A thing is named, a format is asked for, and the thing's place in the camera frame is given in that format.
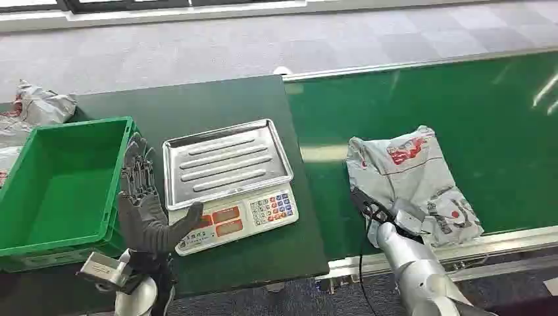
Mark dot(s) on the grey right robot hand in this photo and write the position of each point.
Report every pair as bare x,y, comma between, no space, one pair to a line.
368,204

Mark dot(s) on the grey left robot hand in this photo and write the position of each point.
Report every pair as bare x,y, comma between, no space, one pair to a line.
141,218

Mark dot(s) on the grey parcel bag red print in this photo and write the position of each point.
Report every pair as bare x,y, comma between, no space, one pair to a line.
405,174

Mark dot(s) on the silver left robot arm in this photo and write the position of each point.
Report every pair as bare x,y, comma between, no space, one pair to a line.
139,298

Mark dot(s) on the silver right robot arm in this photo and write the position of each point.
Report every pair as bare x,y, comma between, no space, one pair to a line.
418,270

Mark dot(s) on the green plastic crate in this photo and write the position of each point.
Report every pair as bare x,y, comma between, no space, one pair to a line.
61,187

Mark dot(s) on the white scale with steel tray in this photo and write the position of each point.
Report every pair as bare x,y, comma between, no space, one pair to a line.
226,174

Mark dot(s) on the green conveyor belt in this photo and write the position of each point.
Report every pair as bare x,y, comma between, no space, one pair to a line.
479,131

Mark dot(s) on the crumpled grey parcel bag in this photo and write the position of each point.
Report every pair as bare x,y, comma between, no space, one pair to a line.
43,104

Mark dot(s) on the flat grey parcel bag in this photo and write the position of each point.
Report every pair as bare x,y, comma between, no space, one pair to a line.
11,135

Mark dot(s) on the small white round cap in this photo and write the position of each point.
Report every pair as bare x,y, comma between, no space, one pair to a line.
283,70

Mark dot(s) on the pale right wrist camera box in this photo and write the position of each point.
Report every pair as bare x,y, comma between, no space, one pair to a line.
409,218

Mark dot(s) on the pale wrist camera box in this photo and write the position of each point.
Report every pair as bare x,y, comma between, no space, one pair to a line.
409,218
104,271

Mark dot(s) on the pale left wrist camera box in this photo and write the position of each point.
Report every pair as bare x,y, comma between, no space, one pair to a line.
104,271

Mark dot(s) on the silver conveyor side rail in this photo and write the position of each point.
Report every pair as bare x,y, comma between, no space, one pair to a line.
479,251
414,65

